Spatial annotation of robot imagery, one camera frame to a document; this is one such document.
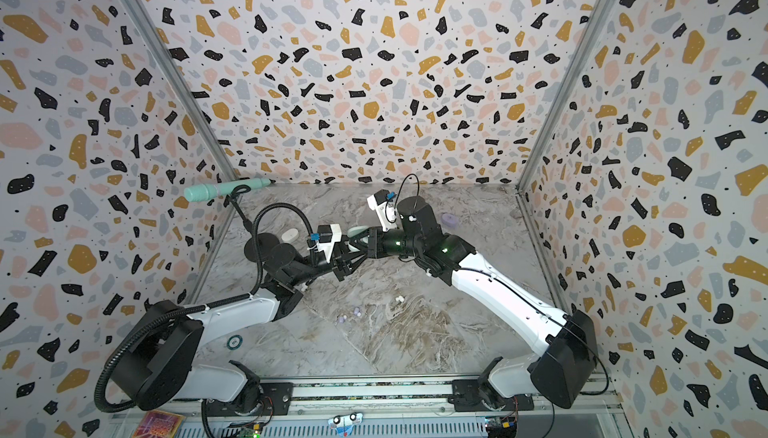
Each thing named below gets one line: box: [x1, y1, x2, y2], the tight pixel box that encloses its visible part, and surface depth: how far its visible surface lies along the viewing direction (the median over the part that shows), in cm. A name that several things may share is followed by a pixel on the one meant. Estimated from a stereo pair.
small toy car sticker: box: [328, 412, 364, 437], surface depth 70 cm
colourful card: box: [133, 409, 186, 438], surface depth 70 cm
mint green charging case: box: [347, 225, 369, 238], surface depth 70 cm
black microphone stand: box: [223, 184, 281, 262], surface depth 102 cm
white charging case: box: [281, 228, 299, 244], surface depth 105 cm
